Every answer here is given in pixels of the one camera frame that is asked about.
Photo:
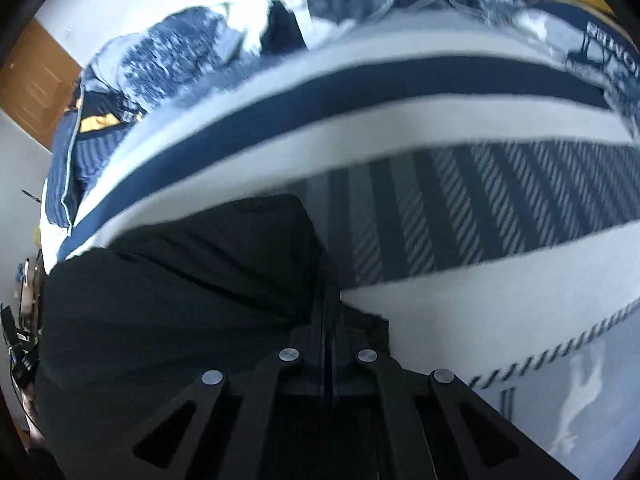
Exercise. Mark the blue and white quilt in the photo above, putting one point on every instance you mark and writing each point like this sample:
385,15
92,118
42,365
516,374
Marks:
250,25

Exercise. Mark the blue pillow with yellow stripe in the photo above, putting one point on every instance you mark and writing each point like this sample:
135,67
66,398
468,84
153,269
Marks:
575,25

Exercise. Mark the wooden door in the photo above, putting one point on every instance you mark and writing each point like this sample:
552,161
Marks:
35,85

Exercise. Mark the bed with blue printed sheet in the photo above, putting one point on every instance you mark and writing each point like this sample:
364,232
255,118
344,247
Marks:
400,135

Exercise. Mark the black puffer jacket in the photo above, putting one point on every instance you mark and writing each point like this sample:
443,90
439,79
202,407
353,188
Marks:
175,300

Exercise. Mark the blue striped pillow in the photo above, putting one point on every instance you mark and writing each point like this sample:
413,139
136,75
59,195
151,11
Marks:
70,165

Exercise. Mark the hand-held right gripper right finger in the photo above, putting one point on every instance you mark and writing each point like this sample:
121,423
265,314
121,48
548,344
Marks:
345,360

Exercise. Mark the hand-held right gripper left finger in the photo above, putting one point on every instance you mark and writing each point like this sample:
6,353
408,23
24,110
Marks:
312,360

